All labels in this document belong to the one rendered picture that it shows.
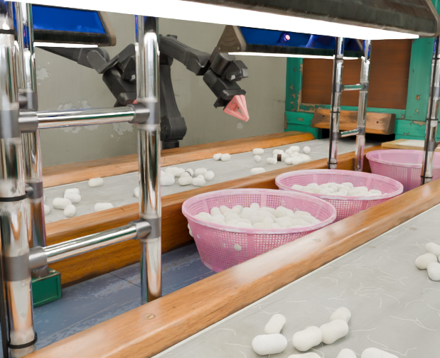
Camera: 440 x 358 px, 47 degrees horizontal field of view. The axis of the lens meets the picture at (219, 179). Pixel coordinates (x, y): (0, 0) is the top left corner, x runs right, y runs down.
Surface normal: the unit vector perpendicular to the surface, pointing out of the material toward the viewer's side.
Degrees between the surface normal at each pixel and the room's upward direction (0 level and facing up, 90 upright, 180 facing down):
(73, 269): 90
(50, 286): 90
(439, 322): 0
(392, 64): 90
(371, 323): 0
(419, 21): 90
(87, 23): 58
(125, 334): 0
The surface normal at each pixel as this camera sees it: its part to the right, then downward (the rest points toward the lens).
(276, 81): -0.64, 0.15
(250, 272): 0.01, -0.98
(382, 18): 0.75, 0.15
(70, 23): 0.64, -0.40
